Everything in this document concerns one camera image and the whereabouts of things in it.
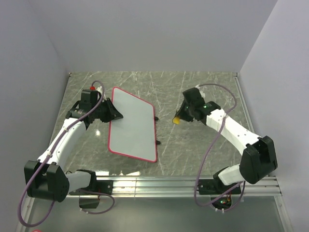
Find pink framed whiteboard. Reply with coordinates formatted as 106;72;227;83
108;87;157;162

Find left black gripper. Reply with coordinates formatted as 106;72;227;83
93;98;123;123

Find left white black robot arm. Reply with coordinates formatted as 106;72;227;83
24;87;123;202

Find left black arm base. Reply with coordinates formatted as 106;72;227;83
70;180;113;195

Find yellow bone shaped eraser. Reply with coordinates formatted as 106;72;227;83
172;116;181;125

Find right side aluminium rail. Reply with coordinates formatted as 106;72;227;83
231;72;278;184

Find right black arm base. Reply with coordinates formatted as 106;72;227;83
194;179;241;196

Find aluminium mounting rail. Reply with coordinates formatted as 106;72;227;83
27;176;282;198

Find whiteboard wire stand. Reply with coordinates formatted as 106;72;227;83
154;116;161;145

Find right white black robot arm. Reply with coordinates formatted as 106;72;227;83
173;87;278;193

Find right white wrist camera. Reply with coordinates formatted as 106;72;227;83
195;85;206;98

